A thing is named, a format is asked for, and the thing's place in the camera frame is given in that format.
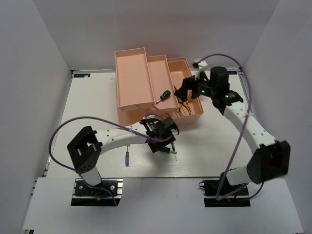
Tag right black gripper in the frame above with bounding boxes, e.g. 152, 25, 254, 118
174, 70, 216, 102

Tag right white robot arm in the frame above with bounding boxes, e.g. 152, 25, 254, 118
175, 59, 291, 195

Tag blue handled long screwdriver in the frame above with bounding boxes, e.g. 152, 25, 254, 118
125, 146, 129, 167

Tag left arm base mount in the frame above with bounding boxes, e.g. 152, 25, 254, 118
71, 178, 123, 207

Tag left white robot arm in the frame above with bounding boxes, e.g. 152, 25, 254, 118
67, 117, 179, 195

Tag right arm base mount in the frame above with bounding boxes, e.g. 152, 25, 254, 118
198, 179, 251, 208

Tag green stubby screwdriver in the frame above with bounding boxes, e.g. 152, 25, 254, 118
156, 90, 171, 104
160, 147, 177, 155

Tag pink plastic toolbox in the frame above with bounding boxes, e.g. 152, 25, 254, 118
115, 48, 204, 125

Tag yellow combination pliers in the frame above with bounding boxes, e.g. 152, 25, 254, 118
177, 98, 192, 115

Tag yellow needle nose pliers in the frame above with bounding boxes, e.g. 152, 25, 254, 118
177, 98, 183, 116

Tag thin green precision screwdriver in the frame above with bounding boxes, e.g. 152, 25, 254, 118
171, 142, 177, 161

